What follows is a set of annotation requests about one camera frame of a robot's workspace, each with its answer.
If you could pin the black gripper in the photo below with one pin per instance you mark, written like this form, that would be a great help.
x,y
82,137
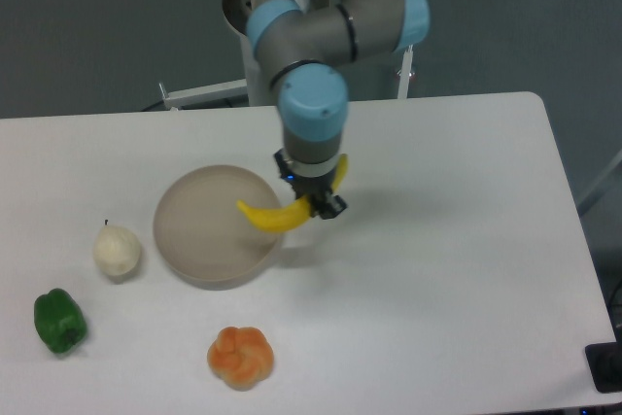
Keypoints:
x,y
315,183

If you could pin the yellow banana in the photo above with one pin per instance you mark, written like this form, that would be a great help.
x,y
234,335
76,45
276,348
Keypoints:
x,y
279,220

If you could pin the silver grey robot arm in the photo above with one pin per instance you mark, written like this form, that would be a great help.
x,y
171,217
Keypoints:
x,y
298,51

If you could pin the beige round plate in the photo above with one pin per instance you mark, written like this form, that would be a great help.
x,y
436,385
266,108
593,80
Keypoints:
x,y
202,235

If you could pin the orange knotted bread roll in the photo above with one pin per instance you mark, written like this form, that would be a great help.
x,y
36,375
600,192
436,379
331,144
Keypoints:
x,y
241,357

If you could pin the white pear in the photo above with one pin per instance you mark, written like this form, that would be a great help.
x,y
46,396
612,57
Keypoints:
x,y
117,252

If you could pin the green bell pepper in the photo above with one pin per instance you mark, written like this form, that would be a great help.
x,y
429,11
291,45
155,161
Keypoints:
x,y
59,321

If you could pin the black device at table edge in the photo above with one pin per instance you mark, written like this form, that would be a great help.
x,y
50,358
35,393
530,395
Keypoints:
x,y
604,360

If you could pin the white left mounting bracket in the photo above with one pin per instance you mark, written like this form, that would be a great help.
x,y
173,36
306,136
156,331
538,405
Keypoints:
x,y
203,97

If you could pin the white mounting bracket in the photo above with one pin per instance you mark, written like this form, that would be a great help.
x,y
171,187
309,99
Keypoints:
x,y
203,97
405,73

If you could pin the white right mounting bracket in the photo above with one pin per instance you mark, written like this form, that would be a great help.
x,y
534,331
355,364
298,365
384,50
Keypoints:
x,y
405,73

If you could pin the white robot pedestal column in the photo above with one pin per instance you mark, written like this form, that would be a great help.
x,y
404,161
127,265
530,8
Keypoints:
x,y
236,14

